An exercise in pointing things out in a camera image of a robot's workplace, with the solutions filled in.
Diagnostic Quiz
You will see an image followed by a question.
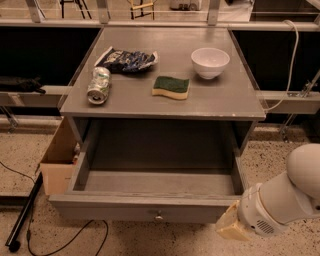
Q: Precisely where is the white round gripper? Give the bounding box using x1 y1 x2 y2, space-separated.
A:
215 183 288 241

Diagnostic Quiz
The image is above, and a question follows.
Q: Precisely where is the grey top drawer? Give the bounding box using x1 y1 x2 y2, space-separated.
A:
48 119 254 225

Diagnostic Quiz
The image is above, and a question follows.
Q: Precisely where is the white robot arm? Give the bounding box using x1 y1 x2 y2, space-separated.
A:
215 143 320 241

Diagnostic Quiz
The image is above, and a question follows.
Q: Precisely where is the grey wooden drawer cabinet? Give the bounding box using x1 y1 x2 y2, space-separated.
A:
59 25 268 158

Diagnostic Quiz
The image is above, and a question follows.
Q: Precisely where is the green yellow sponge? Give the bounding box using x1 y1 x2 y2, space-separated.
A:
152 76 189 100

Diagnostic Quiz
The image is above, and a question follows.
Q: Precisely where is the white ceramic bowl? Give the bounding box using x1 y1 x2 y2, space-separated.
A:
191 48 230 79

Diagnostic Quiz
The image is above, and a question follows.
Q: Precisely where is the cardboard box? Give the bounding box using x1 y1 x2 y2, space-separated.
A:
40 118 77 196

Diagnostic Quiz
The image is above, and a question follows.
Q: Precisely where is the crushed silver green can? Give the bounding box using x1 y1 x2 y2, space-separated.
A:
87 67 111 105

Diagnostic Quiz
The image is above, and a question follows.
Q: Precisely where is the blue crumpled chip bag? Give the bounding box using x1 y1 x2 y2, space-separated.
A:
95 47 159 74

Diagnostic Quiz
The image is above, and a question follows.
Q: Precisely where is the black rod on floor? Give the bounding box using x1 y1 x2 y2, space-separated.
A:
5 174 43 253

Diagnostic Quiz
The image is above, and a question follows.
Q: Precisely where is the yellow chair in background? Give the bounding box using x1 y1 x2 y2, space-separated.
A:
127 0 155 20

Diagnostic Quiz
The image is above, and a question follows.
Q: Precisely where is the black cable on floor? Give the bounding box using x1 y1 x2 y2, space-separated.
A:
0 160 110 256

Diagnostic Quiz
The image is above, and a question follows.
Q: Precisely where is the white cable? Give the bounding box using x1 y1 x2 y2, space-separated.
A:
263 19 300 112

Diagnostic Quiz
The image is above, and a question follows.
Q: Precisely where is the black cloth on rail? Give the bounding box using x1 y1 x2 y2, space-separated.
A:
0 76 46 94

